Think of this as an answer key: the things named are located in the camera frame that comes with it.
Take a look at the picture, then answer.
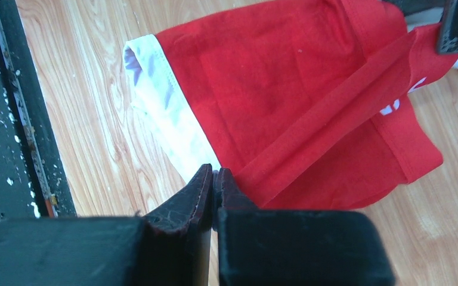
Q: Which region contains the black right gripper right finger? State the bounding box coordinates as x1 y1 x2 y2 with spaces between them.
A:
213 169 396 285

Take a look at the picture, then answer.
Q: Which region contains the red underwear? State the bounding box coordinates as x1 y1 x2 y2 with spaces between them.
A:
123 1 458 209

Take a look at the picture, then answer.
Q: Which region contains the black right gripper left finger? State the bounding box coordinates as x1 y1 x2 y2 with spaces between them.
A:
0 164 213 285

